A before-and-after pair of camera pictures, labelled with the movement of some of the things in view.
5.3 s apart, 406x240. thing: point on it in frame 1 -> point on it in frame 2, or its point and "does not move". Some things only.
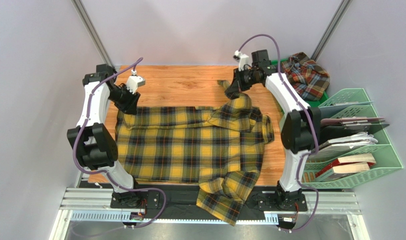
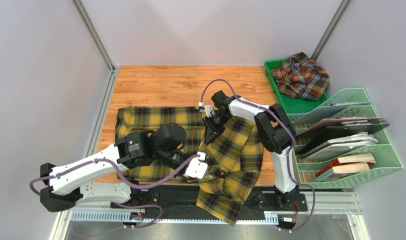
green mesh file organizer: x=354 y=149 does not move
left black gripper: x=130 y=106 -> x=190 y=154
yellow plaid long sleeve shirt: x=220 y=148 does not move
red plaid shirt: x=309 y=80 does not move
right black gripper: x=237 y=85 -> x=210 y=123
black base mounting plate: x=180 y=202 does not move
